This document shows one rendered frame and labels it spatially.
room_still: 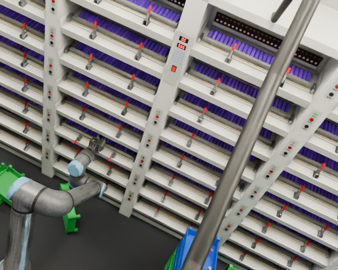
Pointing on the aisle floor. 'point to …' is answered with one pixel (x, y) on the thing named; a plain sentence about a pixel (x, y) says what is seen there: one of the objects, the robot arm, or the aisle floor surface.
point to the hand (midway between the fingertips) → (102, 139)
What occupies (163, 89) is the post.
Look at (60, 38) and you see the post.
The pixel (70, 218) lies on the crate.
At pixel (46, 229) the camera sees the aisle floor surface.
